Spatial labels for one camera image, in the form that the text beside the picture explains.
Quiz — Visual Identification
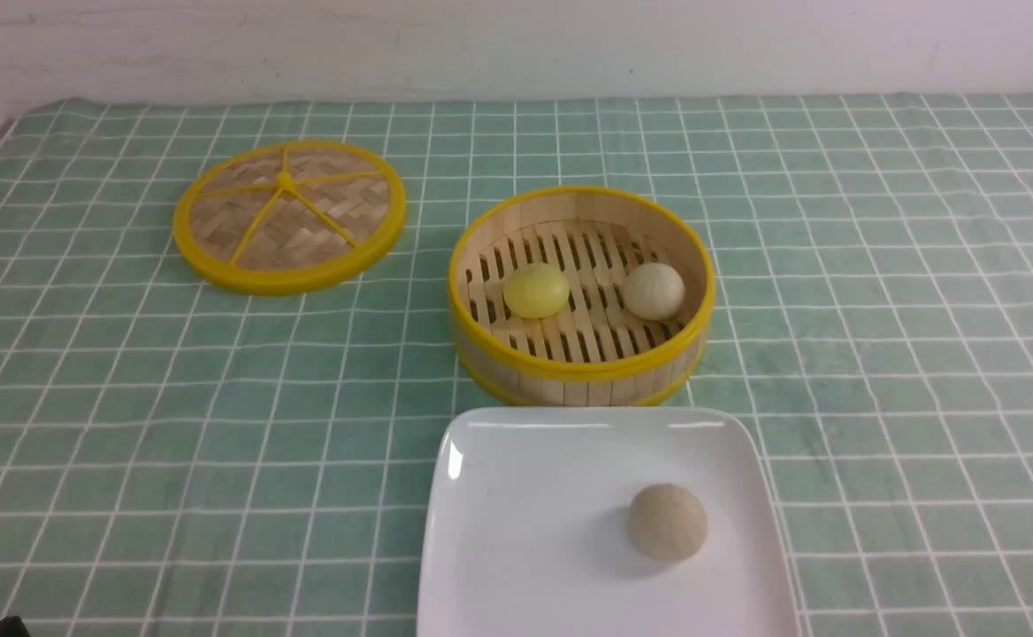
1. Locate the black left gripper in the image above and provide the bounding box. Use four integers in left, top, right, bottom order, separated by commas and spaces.
0, 616, 31, 637

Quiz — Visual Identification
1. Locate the yellow steamed bun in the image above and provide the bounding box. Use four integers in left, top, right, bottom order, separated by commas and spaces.
501, 265, 570, 319

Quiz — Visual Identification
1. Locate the cream white steamed bun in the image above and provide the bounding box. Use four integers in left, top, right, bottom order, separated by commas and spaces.
622, 262, 685, 321

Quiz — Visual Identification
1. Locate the white square plate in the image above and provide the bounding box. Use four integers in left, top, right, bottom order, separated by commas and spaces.
416, 407, 802, 636

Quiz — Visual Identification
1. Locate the beige steamed bun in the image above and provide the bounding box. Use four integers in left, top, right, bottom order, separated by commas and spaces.
627, 483, 709, 562

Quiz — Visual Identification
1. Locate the yellow bamboo steamer lid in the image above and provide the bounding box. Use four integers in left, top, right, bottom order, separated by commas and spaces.
173, 140, 407, 295

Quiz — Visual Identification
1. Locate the yellow bamboo steamer basket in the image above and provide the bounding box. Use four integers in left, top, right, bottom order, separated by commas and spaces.
447, 185, 717, 406

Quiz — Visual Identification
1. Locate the green checkered tablecloth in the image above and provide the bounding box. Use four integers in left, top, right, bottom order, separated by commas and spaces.
0, 94, 1033, 636

